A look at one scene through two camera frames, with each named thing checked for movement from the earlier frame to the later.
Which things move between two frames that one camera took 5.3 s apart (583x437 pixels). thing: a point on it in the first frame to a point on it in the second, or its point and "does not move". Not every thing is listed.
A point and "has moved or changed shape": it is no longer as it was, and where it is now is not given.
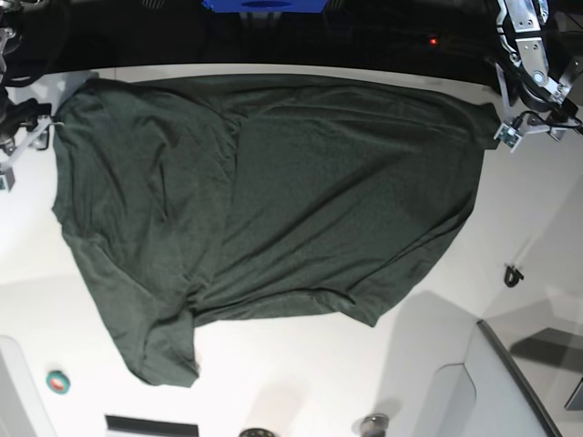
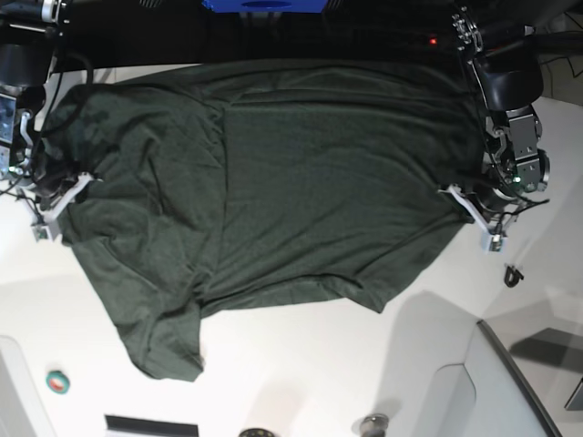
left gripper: (23, 125) to (54, 194)
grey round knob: (374, 425) does not move
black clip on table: (512, 277) does not move
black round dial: (256, 432) does not move
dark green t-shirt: (183, 199) has moved or changed shape
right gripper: (557, 127) to (490, 209)
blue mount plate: (264, 5) does not move
